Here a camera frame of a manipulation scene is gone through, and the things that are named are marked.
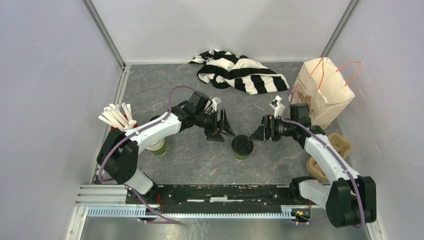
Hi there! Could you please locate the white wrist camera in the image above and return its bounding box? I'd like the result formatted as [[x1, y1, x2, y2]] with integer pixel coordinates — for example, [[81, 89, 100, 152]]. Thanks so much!
[[269, 95, 286, 119], [204, 97, 222, 114]]

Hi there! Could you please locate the red cup straw holder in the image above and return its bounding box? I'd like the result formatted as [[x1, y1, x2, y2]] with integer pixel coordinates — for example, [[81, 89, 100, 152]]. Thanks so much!
[[110, 114, 137, 131]]

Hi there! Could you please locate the brown pulp cup carrier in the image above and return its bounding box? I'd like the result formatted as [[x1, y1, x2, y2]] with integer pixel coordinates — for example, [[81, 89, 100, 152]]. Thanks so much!
[[306, 132, 353, 182]]

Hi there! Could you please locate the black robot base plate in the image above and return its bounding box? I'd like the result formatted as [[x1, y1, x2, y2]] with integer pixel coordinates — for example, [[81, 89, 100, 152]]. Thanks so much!
[[125, 184, 316, 214]]

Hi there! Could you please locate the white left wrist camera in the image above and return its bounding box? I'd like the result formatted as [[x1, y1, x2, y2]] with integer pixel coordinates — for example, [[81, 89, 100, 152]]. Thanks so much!
[[204, 97, 222, 114]]

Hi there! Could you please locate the green paper coffee cup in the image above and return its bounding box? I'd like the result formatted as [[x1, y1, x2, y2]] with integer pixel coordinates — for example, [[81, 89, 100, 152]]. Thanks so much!
[[233, 152, 251, 160]]

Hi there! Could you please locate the black white striped cloth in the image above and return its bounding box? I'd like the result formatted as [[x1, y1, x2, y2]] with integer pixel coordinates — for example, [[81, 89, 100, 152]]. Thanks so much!
[[187, 49, 290, 95]]

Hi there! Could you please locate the brown paper takeout bag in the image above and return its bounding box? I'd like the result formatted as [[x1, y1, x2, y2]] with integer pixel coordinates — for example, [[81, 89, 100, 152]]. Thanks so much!
[[288, 57, 362, 129]]

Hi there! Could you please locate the white wrapped straw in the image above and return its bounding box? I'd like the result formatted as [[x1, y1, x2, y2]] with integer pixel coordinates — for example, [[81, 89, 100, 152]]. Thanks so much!
[[121, 102, 137, 129], [100, 103, 123, 119], [98, 115, 126, 131]]

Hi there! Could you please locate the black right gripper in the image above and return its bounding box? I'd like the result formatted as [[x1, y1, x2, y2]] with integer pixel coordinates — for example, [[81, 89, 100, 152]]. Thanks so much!
[[248, 114, 296, 142]]

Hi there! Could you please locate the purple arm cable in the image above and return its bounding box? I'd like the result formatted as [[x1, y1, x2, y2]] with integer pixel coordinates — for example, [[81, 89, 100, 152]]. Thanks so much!
[[98, 85, 197, 224], [281, 96, 366, 229]]

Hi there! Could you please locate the aluminium frame rail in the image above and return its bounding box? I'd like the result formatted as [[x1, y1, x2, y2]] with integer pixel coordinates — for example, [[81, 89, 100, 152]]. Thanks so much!
[[74, 64, 132, 208]]

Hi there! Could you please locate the black plastic cup lid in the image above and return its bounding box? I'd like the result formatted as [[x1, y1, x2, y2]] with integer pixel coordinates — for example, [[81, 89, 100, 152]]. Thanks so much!
[[231, 135, 254, 154]]

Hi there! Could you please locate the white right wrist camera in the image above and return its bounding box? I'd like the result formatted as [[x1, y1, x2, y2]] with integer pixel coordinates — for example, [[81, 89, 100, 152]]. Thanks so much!
[[269, 95, 286, 119]]

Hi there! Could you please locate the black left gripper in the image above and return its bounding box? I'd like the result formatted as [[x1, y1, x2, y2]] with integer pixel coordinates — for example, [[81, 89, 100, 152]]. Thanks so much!
[[194, 109, 236, 144]]

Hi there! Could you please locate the stack of green paper cups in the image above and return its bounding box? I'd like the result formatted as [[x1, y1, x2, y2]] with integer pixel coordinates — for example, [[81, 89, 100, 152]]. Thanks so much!
[[146, 138, 167, 156]]

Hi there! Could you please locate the white slotted cable duct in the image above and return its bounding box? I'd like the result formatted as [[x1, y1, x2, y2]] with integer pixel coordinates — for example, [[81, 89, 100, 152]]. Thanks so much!
[[86, 206, 295, 220]]

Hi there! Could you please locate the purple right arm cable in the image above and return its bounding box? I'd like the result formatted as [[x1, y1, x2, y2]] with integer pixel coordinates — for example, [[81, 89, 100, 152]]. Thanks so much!
[[281, 96, 366, 229]]

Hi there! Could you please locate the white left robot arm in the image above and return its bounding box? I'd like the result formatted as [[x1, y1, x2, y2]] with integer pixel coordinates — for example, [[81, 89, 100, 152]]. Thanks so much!
[[97, 91, 236, 204]]

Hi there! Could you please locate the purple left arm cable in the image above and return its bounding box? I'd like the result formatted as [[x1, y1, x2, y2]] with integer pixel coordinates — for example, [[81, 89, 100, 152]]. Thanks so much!
[[98, 85, 197, 224]]

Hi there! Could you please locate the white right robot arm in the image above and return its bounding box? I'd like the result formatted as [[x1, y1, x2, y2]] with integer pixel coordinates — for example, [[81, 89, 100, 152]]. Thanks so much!
[[249, 103, 377, 228]]

